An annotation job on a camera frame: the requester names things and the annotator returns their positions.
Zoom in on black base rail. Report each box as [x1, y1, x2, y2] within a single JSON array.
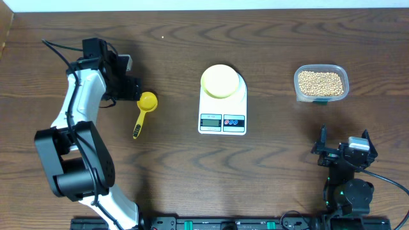
[[70, 216, 392, 230]]

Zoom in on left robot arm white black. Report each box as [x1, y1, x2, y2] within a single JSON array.
[[35, 38, 151, 229]]

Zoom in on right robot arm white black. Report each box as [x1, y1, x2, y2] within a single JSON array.
[[311, 125, 378, 230]]

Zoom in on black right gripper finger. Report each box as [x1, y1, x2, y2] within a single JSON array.
[[319, 124, 327, 146], [361, 129, 374, 150]]

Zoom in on yellow plastic measuring scoop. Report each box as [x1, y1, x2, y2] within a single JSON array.
[[132, 92, 158, 139]]

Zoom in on pale yellow bowl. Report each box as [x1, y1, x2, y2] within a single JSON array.
[[201, 65, 240, 99]]

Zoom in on white digital kitchen scale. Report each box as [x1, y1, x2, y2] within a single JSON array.
[[197, 73, 247, 135]]

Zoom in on clear container of soybeans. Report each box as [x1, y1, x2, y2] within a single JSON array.
[[294, 64, 350, 104]]

